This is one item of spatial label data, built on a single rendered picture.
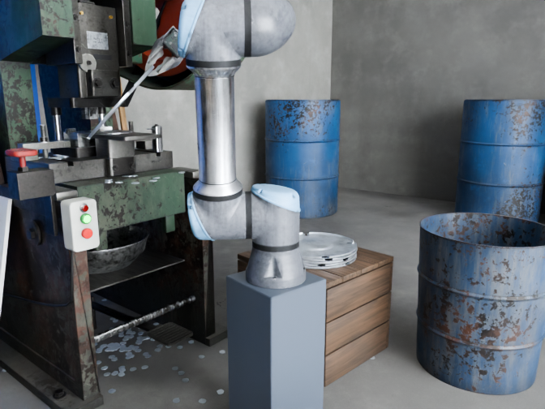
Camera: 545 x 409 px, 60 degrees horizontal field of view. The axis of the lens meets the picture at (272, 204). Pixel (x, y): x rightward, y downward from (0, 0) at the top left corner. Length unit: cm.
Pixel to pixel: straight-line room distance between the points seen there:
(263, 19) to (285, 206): 40
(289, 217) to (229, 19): 45
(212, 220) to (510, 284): 89
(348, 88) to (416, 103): 71
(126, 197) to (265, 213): 58
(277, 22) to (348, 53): 386
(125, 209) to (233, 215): 53
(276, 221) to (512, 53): 341
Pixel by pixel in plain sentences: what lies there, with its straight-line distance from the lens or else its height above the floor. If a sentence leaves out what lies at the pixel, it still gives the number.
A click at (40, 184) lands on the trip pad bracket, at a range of 138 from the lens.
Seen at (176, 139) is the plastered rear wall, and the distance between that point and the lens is 344.
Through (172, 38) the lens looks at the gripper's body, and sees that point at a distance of 145.
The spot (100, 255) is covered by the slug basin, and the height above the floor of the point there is 39.
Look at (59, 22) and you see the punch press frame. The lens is 157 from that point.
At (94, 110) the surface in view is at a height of 85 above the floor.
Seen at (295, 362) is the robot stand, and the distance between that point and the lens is 122.
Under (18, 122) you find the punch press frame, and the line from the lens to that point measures 182.
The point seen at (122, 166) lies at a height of 68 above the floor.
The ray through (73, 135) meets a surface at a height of 77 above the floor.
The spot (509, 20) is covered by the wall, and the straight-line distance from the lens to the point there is 433.
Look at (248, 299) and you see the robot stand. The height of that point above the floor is 42.
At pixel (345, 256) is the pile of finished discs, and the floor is 38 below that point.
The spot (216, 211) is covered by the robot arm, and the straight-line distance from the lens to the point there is 109.
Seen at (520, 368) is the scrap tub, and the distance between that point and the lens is 170.
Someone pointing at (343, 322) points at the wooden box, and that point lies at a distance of 157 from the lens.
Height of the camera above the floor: 89
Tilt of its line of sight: 13 degrees down
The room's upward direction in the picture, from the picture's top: straight up
